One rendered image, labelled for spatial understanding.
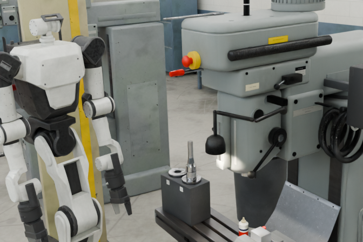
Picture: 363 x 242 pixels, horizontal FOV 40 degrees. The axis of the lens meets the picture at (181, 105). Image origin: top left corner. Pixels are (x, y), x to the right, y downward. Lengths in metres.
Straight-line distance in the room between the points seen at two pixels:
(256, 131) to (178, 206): 0.69
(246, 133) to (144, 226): 2.54
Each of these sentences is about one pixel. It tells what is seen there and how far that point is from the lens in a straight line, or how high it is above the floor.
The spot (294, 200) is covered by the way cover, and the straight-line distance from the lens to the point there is 2.31.
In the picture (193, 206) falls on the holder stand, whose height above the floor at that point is 1.03.
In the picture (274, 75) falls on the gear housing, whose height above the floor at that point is 1.69.
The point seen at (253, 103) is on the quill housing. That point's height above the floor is 1.59.
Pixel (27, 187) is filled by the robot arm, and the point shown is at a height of 1.23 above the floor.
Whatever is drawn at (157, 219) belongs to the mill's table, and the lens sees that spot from 2.47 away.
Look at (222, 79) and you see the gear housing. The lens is 1.73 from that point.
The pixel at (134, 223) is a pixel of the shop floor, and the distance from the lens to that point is 4.25.
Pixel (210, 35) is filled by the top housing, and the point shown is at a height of 1.85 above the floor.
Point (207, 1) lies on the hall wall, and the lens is 9.26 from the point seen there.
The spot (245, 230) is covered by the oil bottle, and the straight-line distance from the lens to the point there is 2.15.
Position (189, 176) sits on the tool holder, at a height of 1.15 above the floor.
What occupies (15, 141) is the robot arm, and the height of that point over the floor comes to 1.41.
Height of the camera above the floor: 2.08
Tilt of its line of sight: 16 degrees down
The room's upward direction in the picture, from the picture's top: 2 degrees counter-clockwise
